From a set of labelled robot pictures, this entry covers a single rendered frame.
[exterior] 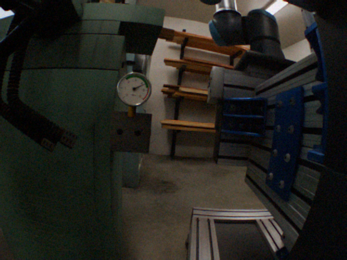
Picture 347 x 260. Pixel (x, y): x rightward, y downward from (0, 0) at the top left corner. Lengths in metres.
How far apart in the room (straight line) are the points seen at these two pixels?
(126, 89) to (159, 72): 2.60
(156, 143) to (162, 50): 1.70
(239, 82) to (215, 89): 0.07
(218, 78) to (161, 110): 2.35
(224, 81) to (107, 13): 0.36
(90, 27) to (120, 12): 0.08
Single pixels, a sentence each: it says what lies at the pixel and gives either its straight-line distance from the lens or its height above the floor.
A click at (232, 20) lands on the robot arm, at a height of 0.99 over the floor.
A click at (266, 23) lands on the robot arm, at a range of 0.61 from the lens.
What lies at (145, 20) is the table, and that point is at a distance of 0.42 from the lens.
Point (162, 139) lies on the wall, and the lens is 2.78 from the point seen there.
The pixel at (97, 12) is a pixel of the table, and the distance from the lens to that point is 0.45.
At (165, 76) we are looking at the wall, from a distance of 2.86.
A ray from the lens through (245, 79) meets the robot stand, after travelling 0.47.
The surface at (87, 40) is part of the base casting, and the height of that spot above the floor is 0.78.
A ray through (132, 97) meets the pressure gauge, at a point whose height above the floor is 0.65.
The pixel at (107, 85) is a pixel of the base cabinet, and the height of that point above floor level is 0.67.
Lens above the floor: 0.61
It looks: 3 degrees down
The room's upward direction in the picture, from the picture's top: 5 degrees clockwise
